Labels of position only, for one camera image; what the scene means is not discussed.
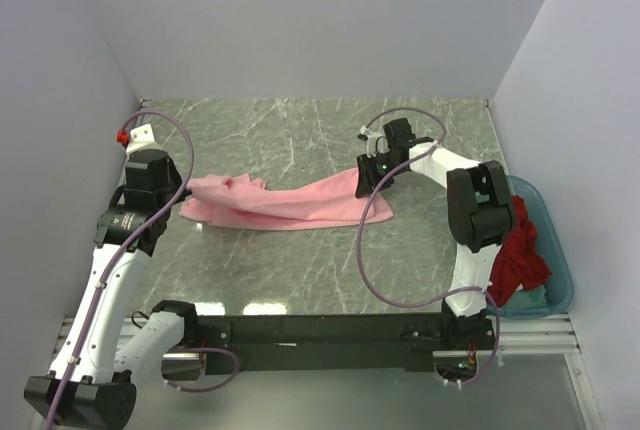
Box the pink t shirt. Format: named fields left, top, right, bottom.
left=180, top=168, right=367, bottom=231

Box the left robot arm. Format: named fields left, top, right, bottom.
left=24, top=146, right=198, bottom=429

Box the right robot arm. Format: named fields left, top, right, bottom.
left=355, top=118, right=516, bottom=348

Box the red t shirt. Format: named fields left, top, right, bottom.
left=488, top=195, right=551, bottom=307

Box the black base beam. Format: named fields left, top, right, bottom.
left=173, top=312, right=498, bottom=375

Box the blue plastic basket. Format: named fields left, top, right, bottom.
left=489, top=176, right=574, bottom=319

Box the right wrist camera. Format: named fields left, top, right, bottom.
left=358, top=126, right=388, bottom=157

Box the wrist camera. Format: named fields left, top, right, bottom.
left=358, top=126, right=388, bottom=157
left=116, top=124, right=159, bottom=155

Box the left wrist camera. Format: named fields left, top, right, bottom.
left=116, top=124, right=159, bottom=155

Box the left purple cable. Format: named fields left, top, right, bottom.
left=42, top=109, right=244, bottom=426

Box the aluminium rail frame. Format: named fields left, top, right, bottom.
left=27, top=314, right=601, bottom=430

